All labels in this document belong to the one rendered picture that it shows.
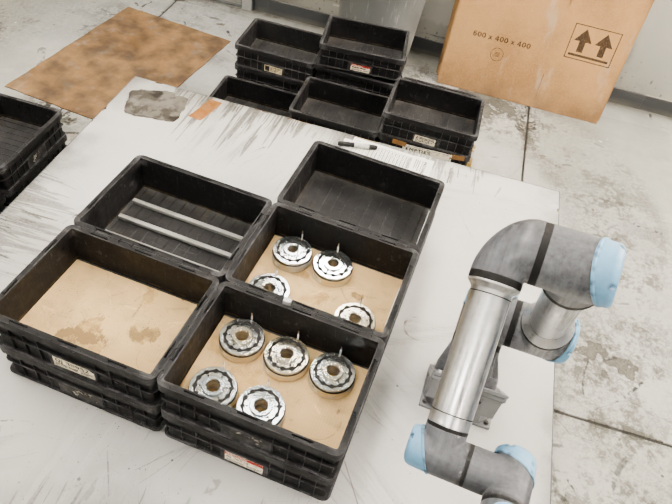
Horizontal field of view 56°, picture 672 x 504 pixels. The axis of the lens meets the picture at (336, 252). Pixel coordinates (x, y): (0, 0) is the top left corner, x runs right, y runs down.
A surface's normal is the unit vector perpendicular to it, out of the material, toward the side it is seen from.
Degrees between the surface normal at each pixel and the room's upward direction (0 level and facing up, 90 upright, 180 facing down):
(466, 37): 76
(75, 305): 0
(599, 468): 0
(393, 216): 0
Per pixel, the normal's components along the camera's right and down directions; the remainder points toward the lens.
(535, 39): -0.22, 0.51
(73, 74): 0.13, -0.68
